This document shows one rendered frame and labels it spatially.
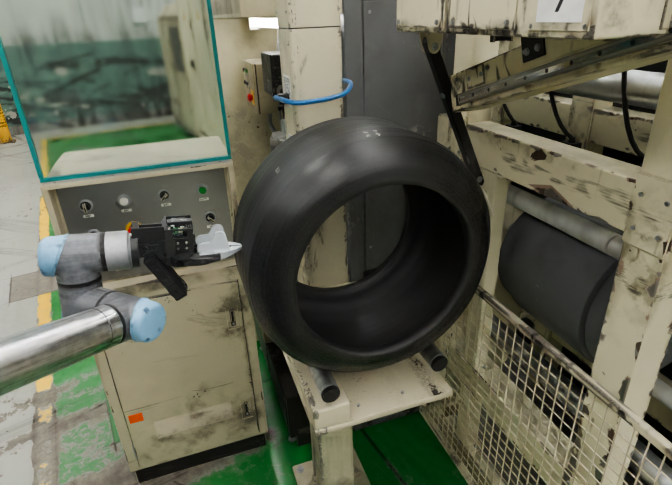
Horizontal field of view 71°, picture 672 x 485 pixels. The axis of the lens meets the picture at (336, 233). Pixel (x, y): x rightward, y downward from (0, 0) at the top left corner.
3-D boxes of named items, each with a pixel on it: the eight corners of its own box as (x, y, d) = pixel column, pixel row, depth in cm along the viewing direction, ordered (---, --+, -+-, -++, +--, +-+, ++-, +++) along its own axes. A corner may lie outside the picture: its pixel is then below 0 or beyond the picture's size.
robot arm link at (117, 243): (108, 278, 88) (111, 258, 95) (134, 275, 90) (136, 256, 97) (103, 241, 85) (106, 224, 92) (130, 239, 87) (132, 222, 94)
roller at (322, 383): (288, 322, 137) (282, 310, 135) (302, 315, 138) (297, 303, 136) (325, 407, 107) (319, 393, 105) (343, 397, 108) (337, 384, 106)
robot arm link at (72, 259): (49, 272, 91) (42, 230, 89) (111, 266, 95) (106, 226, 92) (40, 288, 84) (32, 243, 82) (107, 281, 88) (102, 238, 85)
